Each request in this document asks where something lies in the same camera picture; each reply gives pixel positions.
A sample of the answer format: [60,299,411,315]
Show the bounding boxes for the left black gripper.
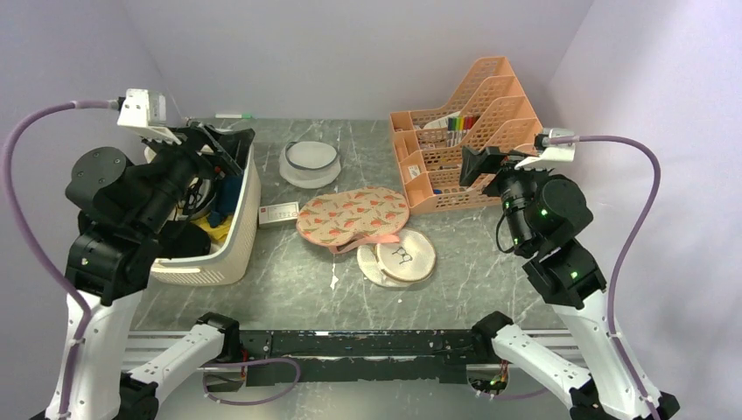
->
[138,117,257,232]

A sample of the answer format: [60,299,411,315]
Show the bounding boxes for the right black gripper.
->
[458,144,552,250]

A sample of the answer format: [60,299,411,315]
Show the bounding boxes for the floral pink laundry bag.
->
[296,186,410,255]

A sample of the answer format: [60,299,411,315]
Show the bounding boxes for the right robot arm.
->
[459,147,680,419]

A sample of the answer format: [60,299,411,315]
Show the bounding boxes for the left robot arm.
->
[42,123,261,419]

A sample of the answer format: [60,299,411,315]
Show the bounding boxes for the black white bra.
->
[175,178,218,221]

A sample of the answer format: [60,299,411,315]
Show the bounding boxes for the round white mesh bag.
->
[279,141,342,189]

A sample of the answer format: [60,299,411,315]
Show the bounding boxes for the cream laundry basket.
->
[150,145,262,286]

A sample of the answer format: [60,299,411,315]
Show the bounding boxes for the green white marker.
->
[214,113,253,120]

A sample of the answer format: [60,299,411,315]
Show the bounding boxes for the blue cloth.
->
[206,176,243,228]

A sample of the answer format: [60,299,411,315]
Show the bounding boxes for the coloured markers set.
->
[446,115,480,134]

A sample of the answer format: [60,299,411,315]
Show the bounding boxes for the orange file organizer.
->
[388,56,543,214]

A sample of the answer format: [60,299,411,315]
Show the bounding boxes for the small white red box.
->
[258,201,300,228]

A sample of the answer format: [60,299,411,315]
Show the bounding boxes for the yellow cloth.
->
[191,215,233,246]

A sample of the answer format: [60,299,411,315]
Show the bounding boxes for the black garment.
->
[157,220,212,258]

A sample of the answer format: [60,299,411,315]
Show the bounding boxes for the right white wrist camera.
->
[515,128,577,170]

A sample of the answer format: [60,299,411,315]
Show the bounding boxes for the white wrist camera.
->
[116,88,181,144]
[515,128,577,170]

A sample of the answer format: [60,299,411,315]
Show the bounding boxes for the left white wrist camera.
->
[116,88,181,144]

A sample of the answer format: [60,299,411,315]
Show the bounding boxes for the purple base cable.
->
[201,357,303,407]

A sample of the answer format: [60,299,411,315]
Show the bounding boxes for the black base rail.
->
[212,329,501,386]

